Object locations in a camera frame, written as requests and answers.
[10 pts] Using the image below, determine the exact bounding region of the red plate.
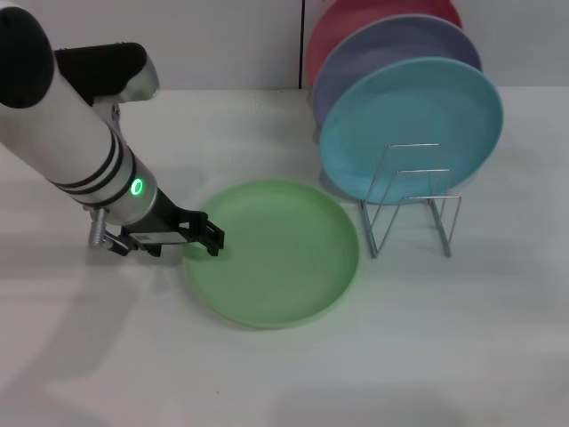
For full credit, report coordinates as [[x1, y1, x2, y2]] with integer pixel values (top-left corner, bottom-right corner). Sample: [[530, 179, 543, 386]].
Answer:
[[305, 0, 463, 90]]

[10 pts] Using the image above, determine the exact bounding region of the left wrist cable with connector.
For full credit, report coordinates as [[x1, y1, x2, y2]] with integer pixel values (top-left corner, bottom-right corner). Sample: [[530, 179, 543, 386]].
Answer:
[[87, 206, 131, 257]]

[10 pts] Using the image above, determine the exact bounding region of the purple plate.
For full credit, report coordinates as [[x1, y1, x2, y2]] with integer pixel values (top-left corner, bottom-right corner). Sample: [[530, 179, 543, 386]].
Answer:
[[310, 13, 484, 130]]

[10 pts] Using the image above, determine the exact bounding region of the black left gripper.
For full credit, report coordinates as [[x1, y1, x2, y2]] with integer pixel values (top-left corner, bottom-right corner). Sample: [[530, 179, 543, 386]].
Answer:
[[118, 189, 226, 259]]

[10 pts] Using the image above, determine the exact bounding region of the metal wire plate rack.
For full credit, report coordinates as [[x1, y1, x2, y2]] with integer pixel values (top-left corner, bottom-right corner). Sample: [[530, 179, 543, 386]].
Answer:
[[358, 142, 462, 259]]

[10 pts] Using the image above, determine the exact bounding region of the light green plate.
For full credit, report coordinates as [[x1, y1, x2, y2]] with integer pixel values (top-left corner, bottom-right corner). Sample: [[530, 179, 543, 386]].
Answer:
[[182, 177, 360, 331]]

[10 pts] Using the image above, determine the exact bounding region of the left wrist camera housing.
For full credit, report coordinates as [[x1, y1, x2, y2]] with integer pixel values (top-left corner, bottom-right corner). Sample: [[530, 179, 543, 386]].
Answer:
[[52, 42, 160, 108]]

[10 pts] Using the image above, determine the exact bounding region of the teal plate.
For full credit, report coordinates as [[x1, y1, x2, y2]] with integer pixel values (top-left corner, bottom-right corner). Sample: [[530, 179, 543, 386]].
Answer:
[[318, 56, 505, 205]]

